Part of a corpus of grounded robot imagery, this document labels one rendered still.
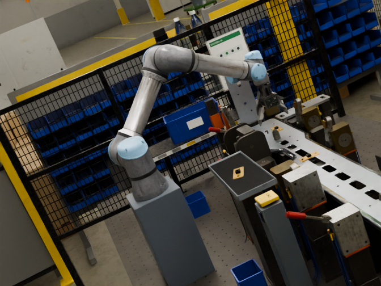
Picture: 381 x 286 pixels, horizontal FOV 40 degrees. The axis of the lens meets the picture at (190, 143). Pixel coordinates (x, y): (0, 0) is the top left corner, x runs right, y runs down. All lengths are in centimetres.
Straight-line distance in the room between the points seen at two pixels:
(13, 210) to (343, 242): 303
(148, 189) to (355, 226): 85
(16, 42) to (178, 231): 694
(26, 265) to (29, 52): 502
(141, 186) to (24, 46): 686
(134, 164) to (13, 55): 686
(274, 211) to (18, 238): 296
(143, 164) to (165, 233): 29
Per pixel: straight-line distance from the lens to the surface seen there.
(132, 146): 207
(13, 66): 883
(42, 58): 883
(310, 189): 182
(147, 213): 210
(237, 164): 194
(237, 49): 308
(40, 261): 438
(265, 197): 162
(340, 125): 230
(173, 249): 218
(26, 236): 430
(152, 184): 211
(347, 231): 162
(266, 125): 273
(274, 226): 163
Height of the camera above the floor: 185
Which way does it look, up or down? 17 degrees down
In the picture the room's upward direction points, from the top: 22 degrees counter-clockwise
